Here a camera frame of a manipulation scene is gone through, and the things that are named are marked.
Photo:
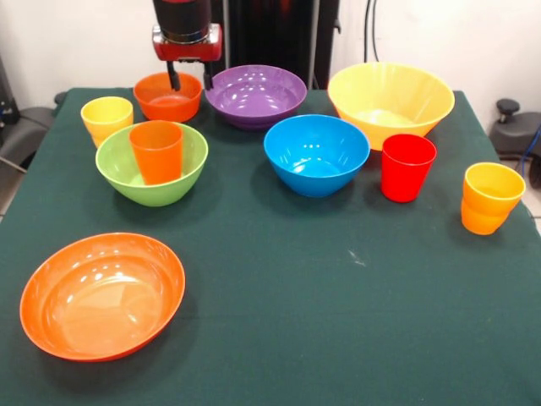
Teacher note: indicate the blue bowl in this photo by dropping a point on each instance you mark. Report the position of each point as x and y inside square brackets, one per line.
[317, 169]

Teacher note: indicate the stepped orange-yellow cup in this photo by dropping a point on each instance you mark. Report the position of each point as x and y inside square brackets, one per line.
[486, 207]

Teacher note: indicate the large yellow bowl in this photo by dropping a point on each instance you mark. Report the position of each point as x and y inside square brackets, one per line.
[389, 97]

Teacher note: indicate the red cup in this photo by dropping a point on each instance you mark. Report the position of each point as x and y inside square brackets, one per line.
[406, 177]

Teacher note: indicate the small orange bowl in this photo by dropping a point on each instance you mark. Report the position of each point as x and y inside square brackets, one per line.
[167, 110]

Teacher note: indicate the dark green tablecloth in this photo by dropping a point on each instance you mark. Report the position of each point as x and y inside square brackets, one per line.
[296, 296]

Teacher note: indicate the wide shallow orange bowl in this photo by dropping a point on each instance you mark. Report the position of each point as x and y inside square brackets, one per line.
[101, 304]

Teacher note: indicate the green bowl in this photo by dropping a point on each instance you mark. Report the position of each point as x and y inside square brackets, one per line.
[160, 195]

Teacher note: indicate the tall orange cup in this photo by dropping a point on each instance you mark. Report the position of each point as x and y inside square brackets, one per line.
[158, 165]

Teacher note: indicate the yellow cup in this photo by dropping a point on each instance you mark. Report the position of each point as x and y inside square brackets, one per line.
[105, 116]

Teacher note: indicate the purple bowl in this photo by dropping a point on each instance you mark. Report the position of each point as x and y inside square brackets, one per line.
[253, 105]

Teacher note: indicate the dark grey equipment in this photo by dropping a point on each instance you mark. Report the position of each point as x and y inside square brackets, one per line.
[5, 97]

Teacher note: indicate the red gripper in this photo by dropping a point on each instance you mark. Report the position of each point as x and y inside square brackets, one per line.
[190, 51]

